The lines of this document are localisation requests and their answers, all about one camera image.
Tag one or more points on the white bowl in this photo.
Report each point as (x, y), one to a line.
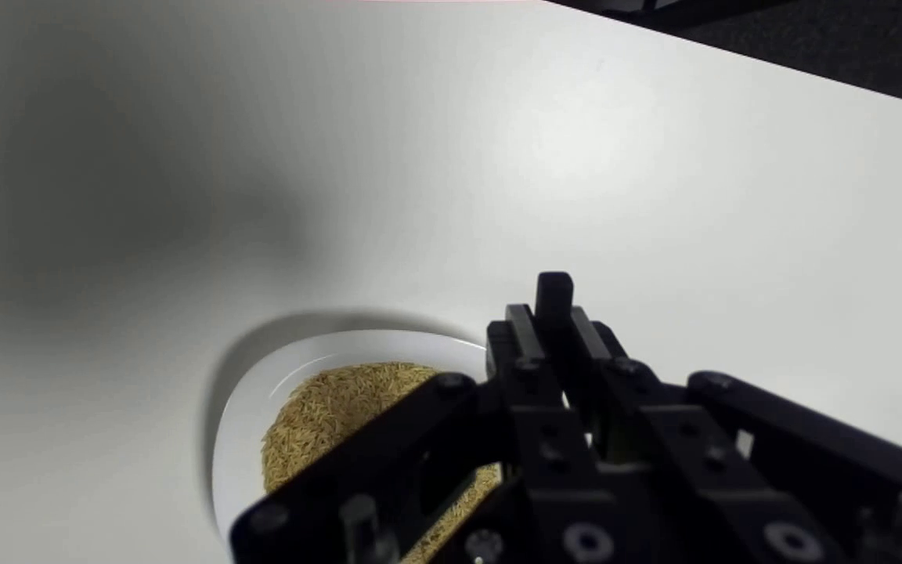
(248, 417)

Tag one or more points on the brown grain contents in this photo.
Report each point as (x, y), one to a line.
(326, 411)

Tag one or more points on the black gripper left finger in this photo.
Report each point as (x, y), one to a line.
(408, 448)

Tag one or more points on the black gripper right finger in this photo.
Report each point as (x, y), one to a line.
(764, 448)

